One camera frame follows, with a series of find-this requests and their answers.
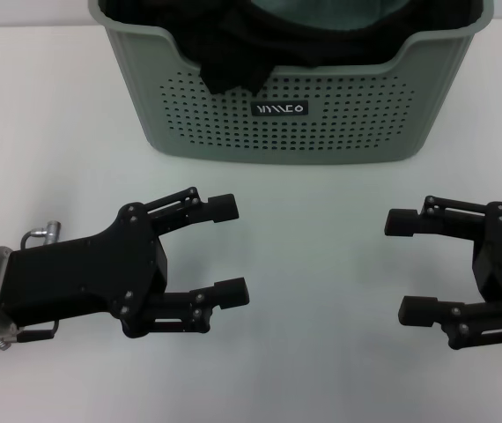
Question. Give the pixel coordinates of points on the black cloth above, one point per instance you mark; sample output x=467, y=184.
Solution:
x=233, y=75

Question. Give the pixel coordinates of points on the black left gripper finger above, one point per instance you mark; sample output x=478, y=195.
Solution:
x=222, y=207
x=229, y=293

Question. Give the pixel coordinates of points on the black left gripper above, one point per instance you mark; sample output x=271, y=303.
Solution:
x=79, y=273

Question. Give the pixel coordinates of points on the grey-green perforated plastic basket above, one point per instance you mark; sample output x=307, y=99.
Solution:
x=343, y=132

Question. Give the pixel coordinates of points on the yellow grey towel black edge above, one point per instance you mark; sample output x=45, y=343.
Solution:
x=321, y=11

